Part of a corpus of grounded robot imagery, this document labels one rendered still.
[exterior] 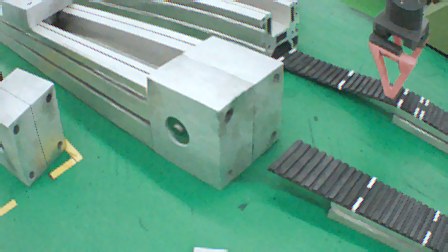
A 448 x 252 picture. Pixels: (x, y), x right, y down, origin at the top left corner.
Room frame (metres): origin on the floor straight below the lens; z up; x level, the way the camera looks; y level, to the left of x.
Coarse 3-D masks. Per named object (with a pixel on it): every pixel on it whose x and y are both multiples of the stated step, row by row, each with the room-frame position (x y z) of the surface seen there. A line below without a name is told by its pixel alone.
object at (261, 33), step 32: (96, 0) 0.80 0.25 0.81; (128, 0) 0.71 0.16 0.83; (160, 0) 0.68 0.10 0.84; (192, 0) 0.62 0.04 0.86; (224, 0) 0.61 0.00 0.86; (256, 0) 0.64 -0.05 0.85; (288, 0) 0.62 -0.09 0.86; (192, 32) 0.62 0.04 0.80; (224, 32) 0.58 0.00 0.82; (256, 32) 0.55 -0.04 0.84; (288, 32) 0.60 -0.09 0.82
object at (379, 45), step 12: (372, 36) 0.44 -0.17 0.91; (384, 36) 0.44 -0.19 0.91; (372, 48) 0.43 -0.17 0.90; (384, 48) 0.42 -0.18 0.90; (396, 48) 0.42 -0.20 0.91; (396, 60) 0.41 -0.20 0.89; (408, 60) 0.40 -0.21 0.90; (384, 72) 0.43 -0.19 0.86; (408, 72) 0.40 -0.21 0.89; (384, 84) 0.43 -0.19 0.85; (396, 84) 0.42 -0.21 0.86
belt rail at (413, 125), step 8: (400, 112) 0.43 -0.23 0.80; (392, 120) 0.44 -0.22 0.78; (400, 120) 0.43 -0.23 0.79; (408, 120) 0.43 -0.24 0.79; (416, 120) 0.41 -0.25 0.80; (408, 128) 0.42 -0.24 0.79; (416, 128) 0.41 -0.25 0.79; (424, 128) 0.40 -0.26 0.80; (432, 128) 0.39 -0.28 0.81; (424, 136) 0.40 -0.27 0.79; (432, 136) 0.40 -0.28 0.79; (440, 136) 0.38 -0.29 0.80; (432, 144) 0.39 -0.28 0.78; (440, 144) 0.38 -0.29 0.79
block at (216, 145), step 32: (192, 64) 0.41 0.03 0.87; (224, 64) 0.41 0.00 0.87; (256, 64) 0.41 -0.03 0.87; (160, 96) 0.38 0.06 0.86; (192, 96) 0.36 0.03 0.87; (224, 96) 0.36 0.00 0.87; (256, 96) 0.38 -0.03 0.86; (160, 128) 0.39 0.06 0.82; (192, 128) 0.36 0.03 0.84; (224, 128) 0.35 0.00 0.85; (256, 128) 0.38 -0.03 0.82; (192, 160) 0.36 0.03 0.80; (224, 160) 0.35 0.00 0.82
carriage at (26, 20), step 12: (12, 0) 0.67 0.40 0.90; (24, 0) 0.65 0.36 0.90; (36, 0) 0.63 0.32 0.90; (48, 0) 0.64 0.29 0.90; (60, 0) 0.66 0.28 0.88; (72, 0) 0.68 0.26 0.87; (12, 12) 0.65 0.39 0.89; (24, 12) 0.61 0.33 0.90; (36, 12) 0.61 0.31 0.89; (48, 12) 0.63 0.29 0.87; (24, 24) 0.61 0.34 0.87
